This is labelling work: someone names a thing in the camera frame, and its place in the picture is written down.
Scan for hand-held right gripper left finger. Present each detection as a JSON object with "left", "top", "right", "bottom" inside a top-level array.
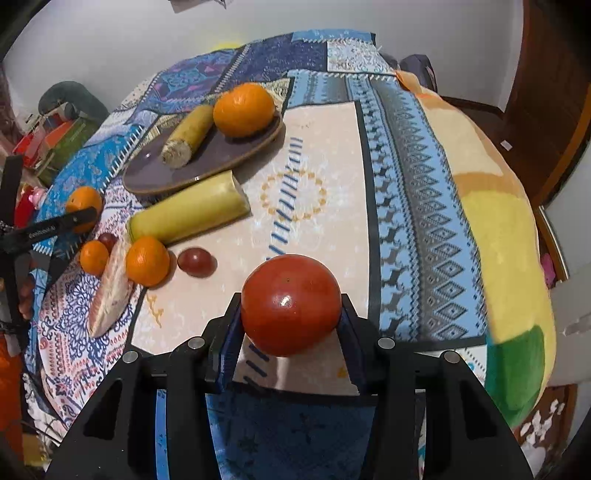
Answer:
[{"left": 45, "top": 292, "right": 244, "bottom": 480}]

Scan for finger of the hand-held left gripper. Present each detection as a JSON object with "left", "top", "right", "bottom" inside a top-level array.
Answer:
[{"left": 0, "top": 207, "right": 99, "bottom": 253}]

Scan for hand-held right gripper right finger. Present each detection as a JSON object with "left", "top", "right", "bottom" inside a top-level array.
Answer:
[{"left": 338, "top": 294, "right": 536, "bottom": 480}]

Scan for large red tomato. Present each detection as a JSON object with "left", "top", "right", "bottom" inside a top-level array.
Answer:
[{"left": 240, "top": 254, "right": 343, "bottom": 358}]

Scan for purple oval plate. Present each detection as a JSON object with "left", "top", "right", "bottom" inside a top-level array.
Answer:
[{"left": 122, "top": 108, "right": 284, "bottom": 195}]

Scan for small orange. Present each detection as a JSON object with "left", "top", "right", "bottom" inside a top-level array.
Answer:
[
  {"left": 79, "top": 240, "right": 110, "bottom": 277},
  {"left": 125, "top": 236, "right": 171, "bottom": 287},
  {"left": 65, "top": 186, "right": 103, "bottom": 234}
]

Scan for pink pomelo wedge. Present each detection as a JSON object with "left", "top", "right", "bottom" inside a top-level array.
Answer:
[{"left": 87, "top": 237, "right": 135, "bottom": 339}]

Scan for colourful toy boxes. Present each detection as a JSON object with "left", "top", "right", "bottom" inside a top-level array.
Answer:
[{"left": 11, "top": 107, "right": 100, "bottom": 186}]

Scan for green cushion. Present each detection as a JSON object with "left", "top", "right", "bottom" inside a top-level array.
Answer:
[{"left": 38, "top": 81, "right": 110, "bottom": 122}]

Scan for short yellow corn piece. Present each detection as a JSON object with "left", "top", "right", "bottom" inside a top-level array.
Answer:
[{"left": 161, "top": 104, "right": 216, "bottom": 168}]

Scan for blue patchwork printed blanket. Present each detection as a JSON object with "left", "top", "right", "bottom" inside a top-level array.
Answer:
[{"left": 25, "top": 28, "right": 492, "bottom": 480}]

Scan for brown floral rug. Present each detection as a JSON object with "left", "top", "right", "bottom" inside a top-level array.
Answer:
[{"left": 515, "top": 383, "right": 579, "bottom": 463}]

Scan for yellow green fleece blanket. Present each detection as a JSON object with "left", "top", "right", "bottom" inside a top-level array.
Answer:
[{"left": 394, "top": 69, "right": 557, "bottom": 428}]

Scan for large orange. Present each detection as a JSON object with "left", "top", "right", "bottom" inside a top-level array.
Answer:
[{"left": 212, "top": 82, "right": 276, "bottom": 138}]

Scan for dark backpack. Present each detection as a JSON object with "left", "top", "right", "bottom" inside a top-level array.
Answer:
[{"left": 381, "top": 54, "right": 437, "bottom": 91}]

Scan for brown wooden door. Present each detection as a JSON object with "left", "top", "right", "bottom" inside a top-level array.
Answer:
[{"left": 441, "top": 0, "right": 591, "bottom": 209}]

